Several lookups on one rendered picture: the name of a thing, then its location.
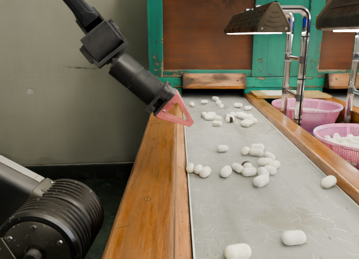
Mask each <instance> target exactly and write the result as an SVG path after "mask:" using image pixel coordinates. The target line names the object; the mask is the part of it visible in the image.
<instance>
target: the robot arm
mask: <svg viewBox="0 0 359 259"><path fill-rule="evenodd" d="M63 1H64V2H65V4H66V5H67V6H68V7H69V8H70V10H71V11H72V12H73V14H74V15H75V18H76V21H75V22H76V23H77V24H78V26H79V27H80V28H81V30H82V31H83V32H84V34H85V36H84V37H83V38H82V39H80V41H81V43H82V44H83V45H82V46H81V48H80V49H79V50H80V51H81V53H82V54H83V55H84V56H85V58H86V59H87V60H88V62H89V63H91V64H93V63H94V64H95V65H96V66H97V67H98V68H102V67H103V66H105V65H106V64H107V65H108V64H109V63H111V64H112V66H111V67H110V71H109V72H108V73H109V74H110V75H111V76H113V77H114V78H115V79H116V80H117V81H119V82H120V83H121V84H122V85H124V86H125V87H126V88H128V90H130V91H131V92H132V93H133V94H134V95H136V96H137V97H138V98H139V99H140V100H142V101H143V102H144V103H146V104H147V107H146V109H145V112H147V113H148V114H149V115H150V114H151V113H152V112H153V115H154V116H155V117H156V118H158V119H162V120H166V121H170V122H174V123H178V124H182V125H185V126H188V127H190V126H192V125H193V124H194V120H193V118H192V117H191V115H190V113H189V111H188V109H187V107H186V105H185V103H184V101H183V99H182V97H181V95H180V93H179V92H178V90H176V89H175V88H173V87H171V84H170V83H169V82H168V81H166V82H165V83H163V82H161V81H160V80H159V79H158V78H157V77H156V76H154V75H153V74H152V73H151V72H150V71H148V70H147V69H146V68H144V66H142V65H141V64H140V63H139V62H138V61H137V60H135V59H134V58H133V57H132V56H131V55H129V54H128V53H127V52H125V53H123V52H124V51H125V48H127V47H128V46H129V45H130V44H129V42H128V40H126V38H125V37H124V36H123V35H122V34H121V32H120V31H119V30H120V28H119V27H118V26H117V25H116V24H115V22H114V21H113V20H112V19H110V20H109V21H107V20H106V19H104V18H103V17H102V16H101V15H100V14H99V12H98V11H97V10H96V9H95V8H94V7H92V6H91V5H89V4H88V3H86V2H85V1H84V0H63ZM176 103H178V104H179V106H180V108H181V109H182V111H183V113H184V114H185V116H186V118H187V120H184V119H181V118H179V117H176V116H174V115H171V114H169V113H167V112H168V111H169V110H170V109H171V108H172V106H173V105H174V104H176Z"/></svg>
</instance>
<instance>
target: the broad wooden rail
mask: <svg viewBox="0 0 359 259"><path fill-rule="evenodd" d="M167 113H169V114H171V115H174V116H176V117H179V118H181V119H183V111H182V109H181V108H180V106H179V104H178V103H176V104H174V105H173V106H172V108H171V109H170V110H169V111H168V112H167ZM101 259H193V252H192V237H191V221H190V205H189V190H188V174H187V171H186V150H185V134H184V125H182V124H178V123H174V122H170V121H166V120H162V119H158V118H156V117H155V116H154V115H153V112H152V113H151V115H150V118H149V121H148V123H147V126H146V129H145V132H144V135H143V138H142V141H141V144H140V147H139V149H138V152H137V155H136V158H135V162H134V165H133V167H132V170H131V173H130V176H129V179H128V182H127V185H126V188H125V190H124V193H123V196H122V199H121V202H120V205H119V208H118V211H117V214H116V217H115V220H114V223H113V226H112V228H111V231H110V235H109V237H108V240H107V243H106V246H105V249H104V252H103V255H102V258H101Z"/></svg>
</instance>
